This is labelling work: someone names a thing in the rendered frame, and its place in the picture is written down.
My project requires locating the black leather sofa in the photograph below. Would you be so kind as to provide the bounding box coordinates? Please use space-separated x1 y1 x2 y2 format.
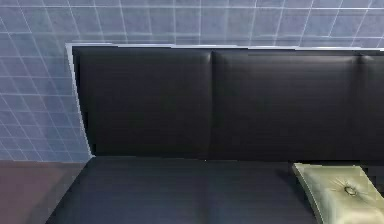
45 42 384 224

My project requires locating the pale green buttoned cushion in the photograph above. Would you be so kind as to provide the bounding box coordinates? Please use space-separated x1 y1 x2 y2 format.
292 162 384 224

